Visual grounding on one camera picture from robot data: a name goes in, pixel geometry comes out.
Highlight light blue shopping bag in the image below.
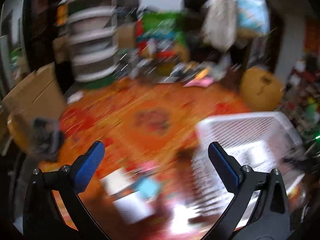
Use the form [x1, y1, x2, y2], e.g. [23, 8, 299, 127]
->
[235, 0, 270, 38]

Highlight white square charger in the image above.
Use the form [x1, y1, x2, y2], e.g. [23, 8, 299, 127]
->
[113, 191, 156, 224]

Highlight stacked white drawer unit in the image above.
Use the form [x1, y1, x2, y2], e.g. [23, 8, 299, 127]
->
[67, 0, 118, 83]

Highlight white canvas tote bag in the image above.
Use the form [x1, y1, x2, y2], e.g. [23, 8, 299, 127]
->
[202, 0, 237, 53]

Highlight black phone holder stand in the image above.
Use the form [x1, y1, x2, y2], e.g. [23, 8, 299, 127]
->
[31, 117, 65, 162]

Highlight white perforated plastic basket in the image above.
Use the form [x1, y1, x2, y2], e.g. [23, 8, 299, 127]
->
[188, 112, 304, 218]

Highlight white black cube charger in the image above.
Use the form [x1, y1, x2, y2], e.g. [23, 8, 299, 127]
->
[100, 167, 134, 196]

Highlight pink paper sheet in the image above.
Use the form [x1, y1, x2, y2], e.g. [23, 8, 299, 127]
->
[183, 76, 214, 88]

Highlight green woven basket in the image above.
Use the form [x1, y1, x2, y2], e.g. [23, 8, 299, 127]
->
[77, 75, 115, 89]

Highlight brown cardboard box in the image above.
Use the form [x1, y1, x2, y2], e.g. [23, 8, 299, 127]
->
[2, 62, 66, 129]

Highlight green plastic bag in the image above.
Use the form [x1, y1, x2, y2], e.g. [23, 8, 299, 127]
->
[140, 11, 187, 46]

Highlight light blue charger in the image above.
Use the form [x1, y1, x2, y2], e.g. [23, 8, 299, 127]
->
[135, 177, 161, 199]

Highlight red floral tablecloth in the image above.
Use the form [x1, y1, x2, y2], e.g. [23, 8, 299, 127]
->
[40, 79, 248, 239]

